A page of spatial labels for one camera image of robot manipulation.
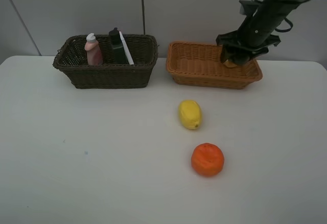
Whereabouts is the black bottle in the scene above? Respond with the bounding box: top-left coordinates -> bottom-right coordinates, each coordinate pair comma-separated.
108,28 -> 129,65

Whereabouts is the pink bottle white cap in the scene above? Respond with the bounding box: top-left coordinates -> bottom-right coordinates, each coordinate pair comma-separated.
84,33 -> 103,66

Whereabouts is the orange tangerine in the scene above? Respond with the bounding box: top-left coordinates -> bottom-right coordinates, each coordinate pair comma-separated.
191,143 -> 225,177

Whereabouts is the yellow lemon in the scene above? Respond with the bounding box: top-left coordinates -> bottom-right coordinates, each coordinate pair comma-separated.
178,100 -> 202,130

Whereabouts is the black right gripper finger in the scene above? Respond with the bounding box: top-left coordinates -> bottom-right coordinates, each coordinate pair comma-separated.
231,52 -> 254,66
220,44 -> 235,63

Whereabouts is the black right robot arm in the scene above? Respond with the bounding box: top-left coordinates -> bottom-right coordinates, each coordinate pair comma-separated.
216,0 -> 311,66

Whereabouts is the dark brown wicker basket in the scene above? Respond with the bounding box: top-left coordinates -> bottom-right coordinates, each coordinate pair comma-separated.
53,34 -> 158,89

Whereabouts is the white marker red cap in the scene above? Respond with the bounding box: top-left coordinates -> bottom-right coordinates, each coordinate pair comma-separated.
119,31 -> 134,65

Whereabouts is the red orange peach half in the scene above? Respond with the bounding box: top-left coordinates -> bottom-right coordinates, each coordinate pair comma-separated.
223,60 -> 237,68

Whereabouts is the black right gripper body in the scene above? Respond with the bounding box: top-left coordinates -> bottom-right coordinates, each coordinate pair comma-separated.
216,30 -> 281,56

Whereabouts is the orange wicker basket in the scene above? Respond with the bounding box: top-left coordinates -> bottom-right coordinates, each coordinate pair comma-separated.
166,41 -> 263,89

